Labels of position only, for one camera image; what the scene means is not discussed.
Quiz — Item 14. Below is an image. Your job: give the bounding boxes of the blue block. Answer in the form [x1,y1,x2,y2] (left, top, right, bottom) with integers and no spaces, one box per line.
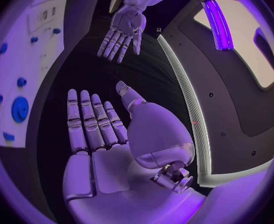
[2,132,16,141]

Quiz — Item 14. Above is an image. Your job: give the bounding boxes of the glowing light bar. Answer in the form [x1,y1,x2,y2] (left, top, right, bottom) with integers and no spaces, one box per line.
[202,0,236,52]

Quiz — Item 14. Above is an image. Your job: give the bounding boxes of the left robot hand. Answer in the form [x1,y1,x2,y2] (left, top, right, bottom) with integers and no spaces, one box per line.
[96,4,148,64]

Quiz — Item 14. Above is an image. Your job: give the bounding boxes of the blue gear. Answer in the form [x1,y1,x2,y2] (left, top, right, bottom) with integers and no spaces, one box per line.
[10,96,30,124]

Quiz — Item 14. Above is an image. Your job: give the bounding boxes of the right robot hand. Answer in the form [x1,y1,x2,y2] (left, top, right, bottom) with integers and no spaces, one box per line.
[61,80,208,224]

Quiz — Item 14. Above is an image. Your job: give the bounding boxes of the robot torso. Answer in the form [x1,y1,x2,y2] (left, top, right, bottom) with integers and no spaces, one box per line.
[156,0,274,189]

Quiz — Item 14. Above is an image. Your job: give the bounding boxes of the white task board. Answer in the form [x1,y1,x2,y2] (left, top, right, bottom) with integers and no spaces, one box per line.
[0,0,73,149]

